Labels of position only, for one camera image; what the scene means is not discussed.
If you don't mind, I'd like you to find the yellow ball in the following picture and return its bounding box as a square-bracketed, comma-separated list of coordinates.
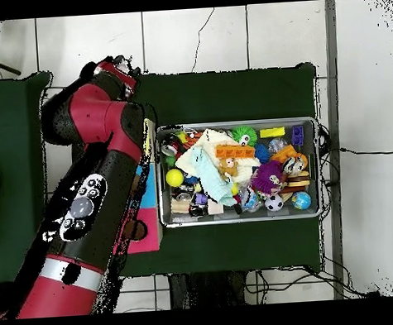
[165, 167, 185, 189]

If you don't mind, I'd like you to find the blue puffer ball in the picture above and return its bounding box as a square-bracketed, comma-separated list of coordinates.
[252, 142, 271, 165]

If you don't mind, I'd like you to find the small brown plush toy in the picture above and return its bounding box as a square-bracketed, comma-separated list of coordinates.
[218, 156, 240, 180]

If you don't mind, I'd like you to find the small globe ball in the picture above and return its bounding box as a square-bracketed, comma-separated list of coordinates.
[290, 190, 312, 212]

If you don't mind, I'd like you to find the small soccer ball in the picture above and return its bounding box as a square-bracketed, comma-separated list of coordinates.
[263, 193, 285, 213]

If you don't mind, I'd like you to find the green puffer toy with eyes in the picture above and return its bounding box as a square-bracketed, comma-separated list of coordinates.
[230, 124, 258, 148]

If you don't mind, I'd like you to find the light blue waffle cloth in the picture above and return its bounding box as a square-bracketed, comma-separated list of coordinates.
[192, 144, 238, 209]

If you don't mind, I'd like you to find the wooden box with three holes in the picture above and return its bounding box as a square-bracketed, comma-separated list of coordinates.
[105, 117, 165, 256]

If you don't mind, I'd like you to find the silver wire mesh bin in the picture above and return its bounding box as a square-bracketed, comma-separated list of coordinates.
[154, 116, 324, 229]

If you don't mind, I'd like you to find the purple spiky rubber toy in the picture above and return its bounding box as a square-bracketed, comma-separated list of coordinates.
[249, 160, 287, 196]

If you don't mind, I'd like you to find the dark green table cloth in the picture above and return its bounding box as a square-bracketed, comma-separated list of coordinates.
[0, 70, 67, 286]
[106, 60, 330, 284]

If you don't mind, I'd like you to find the cream waffle cloth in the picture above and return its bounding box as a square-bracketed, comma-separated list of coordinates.
[173, 125, 262, 187]

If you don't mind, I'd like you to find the long orange toy brick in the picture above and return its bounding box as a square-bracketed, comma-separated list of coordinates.
[213, 142, 256, 160]

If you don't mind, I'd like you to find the black cable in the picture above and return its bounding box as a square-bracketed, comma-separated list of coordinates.
[328, 143, 393, 160]

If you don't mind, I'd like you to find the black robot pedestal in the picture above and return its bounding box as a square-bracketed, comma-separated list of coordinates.
[168, 269, 249, 310]

